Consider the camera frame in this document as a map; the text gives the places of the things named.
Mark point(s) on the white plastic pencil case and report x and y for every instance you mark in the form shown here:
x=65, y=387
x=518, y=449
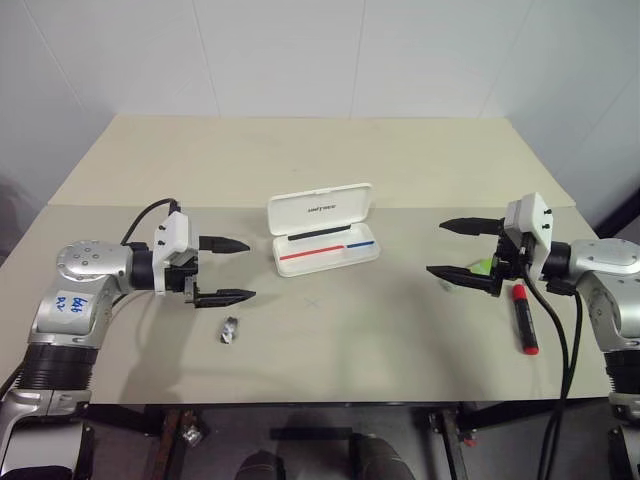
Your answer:
x=320, y=210

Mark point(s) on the black table frame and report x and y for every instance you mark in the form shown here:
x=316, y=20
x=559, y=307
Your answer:
x=125, y=415

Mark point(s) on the rusty metal table leg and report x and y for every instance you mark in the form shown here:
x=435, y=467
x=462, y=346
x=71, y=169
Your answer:
x=172, y=440

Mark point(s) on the green marker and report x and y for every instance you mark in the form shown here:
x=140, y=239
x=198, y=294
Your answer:
x=310, y=251

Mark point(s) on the black table leg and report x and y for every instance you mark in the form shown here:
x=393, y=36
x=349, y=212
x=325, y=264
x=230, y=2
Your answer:
x=452, y=445

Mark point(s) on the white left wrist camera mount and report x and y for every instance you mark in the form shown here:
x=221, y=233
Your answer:
x=175, y=235

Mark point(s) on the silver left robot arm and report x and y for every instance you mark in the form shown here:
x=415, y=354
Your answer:
x=75, y=280

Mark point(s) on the silver and black binder clip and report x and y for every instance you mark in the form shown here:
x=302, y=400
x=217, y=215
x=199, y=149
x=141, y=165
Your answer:
x=228, y=331

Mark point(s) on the black crossbar under table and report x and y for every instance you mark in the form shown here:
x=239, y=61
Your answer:
x=310, y=433

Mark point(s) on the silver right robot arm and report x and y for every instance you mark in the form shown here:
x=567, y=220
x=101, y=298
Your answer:
x=605, y=270

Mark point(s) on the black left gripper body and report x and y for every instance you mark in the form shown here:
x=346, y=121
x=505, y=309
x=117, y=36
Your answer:
x=180, y=280

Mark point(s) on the dark rounded shape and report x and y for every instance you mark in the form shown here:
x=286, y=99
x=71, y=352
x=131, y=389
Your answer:
x=260, y=467
x=380, y=460

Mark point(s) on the red marker with black band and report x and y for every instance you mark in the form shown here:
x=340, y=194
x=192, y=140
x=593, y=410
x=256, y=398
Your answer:
x=525, y=322

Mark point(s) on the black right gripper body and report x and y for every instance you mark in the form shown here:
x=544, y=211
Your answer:
x=510, y=260

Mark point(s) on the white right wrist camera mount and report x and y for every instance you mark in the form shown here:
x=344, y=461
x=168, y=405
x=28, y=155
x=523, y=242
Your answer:
x=532, y=220

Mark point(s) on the small metal clamp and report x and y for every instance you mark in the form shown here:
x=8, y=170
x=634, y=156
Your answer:
x=192, y=434

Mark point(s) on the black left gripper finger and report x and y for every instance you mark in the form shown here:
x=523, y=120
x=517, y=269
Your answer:
x=225, y=245
x=225, y=297

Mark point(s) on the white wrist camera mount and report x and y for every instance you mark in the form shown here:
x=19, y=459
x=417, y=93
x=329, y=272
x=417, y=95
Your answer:
x=175, y=235
x=532, y=220

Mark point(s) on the small green object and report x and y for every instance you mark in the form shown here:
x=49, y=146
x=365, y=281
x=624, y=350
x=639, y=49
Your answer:
x=482, y=267

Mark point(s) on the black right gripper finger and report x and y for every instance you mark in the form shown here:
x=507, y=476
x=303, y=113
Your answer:
x=460, y=276
x=470, y=226

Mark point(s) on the black metal stand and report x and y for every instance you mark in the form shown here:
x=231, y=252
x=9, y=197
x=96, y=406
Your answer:
x=617, y=210

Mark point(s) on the black pen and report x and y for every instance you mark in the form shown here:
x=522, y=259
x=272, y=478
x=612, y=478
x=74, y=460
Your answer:
x=320, y=232

